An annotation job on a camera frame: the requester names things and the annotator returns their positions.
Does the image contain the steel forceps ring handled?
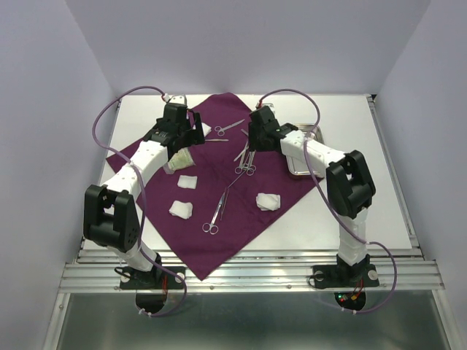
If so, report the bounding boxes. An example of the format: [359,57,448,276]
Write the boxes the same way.
[243,151,256,176]

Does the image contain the stainless steel instrument tray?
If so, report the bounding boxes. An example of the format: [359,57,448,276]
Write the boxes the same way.
[284,123,326,179]

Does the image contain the thin steel probe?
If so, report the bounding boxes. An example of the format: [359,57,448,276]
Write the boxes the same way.
[226,169,247,189]

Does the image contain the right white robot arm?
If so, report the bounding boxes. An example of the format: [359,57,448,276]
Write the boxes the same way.
[248,106,376,284]

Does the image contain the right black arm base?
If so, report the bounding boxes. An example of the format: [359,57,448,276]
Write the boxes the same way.
[307,254,379,289]

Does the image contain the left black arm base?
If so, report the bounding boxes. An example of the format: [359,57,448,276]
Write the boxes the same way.
[114,265,186,290]

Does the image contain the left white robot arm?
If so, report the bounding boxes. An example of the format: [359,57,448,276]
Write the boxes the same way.
[83,103,205,287]

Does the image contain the purple surgical drape cloth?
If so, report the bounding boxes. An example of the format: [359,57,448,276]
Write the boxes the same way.
[105,92,325,281]

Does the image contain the white gauze pad top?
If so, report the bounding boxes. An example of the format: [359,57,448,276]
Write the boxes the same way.
[201,122,212,136]

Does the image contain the white gauze pad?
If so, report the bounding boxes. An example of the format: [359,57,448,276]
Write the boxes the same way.
[256,192,281,211]
[169,201,193,219]
[177,175,198,190]
[201,122,212,136]

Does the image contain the steel scissors top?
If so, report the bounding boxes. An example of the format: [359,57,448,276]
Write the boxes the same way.
[215,119,244,136]

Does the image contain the steel scissors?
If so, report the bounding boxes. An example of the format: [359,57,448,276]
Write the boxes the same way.
[202,193,225,235]
[215,119,244,136]

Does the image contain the white gauze pad upper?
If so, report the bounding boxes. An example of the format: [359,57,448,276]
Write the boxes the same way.
[177,175,198,190]

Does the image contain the white gauze pad right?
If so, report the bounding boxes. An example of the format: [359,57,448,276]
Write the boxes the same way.
[256,192,281,211]

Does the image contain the white gauze pad lower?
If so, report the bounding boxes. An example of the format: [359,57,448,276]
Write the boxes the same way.
[169,201,193,219]

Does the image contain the steel scissors bottom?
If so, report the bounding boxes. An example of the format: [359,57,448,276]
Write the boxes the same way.
[202,193,225,235]

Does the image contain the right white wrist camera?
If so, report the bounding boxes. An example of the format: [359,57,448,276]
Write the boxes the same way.
[260,103,275,114]

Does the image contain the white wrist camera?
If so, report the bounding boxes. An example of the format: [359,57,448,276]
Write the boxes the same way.
[260,103,275,114]
[163,94,188,106]

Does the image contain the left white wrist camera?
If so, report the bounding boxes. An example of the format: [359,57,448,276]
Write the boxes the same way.
[163,94,188,106]

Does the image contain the aluminium frame rail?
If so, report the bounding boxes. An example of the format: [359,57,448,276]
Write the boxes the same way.
[59,248,445,293]

